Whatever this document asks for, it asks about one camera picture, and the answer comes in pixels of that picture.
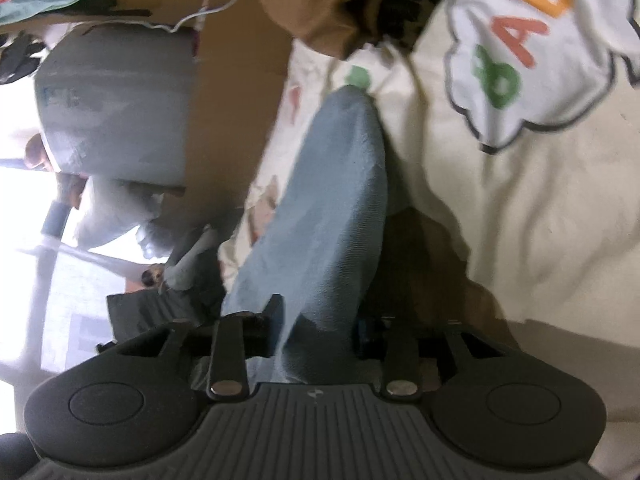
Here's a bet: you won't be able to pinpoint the cream bear print duvet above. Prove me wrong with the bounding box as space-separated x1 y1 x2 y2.
247 0 639 479

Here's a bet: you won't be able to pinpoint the grey wrapped box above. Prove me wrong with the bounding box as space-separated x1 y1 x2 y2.
35 24 196 188

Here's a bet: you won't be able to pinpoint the white cable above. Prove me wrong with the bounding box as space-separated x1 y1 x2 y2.
81 0 254 35

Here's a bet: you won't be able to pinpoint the light blue denim pants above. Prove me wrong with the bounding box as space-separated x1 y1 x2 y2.
222 86 387 386

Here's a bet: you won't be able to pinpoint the small doll head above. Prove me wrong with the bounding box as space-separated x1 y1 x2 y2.
140 263 165 288

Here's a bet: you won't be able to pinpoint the brown cardboard sheet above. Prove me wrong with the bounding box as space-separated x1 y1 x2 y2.
18 0 292 229

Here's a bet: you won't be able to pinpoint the dark grey blanket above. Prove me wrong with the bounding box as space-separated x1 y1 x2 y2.
106 276 226 344

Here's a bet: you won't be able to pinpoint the white plastic bag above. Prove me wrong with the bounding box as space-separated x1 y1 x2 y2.
74 177 174 260

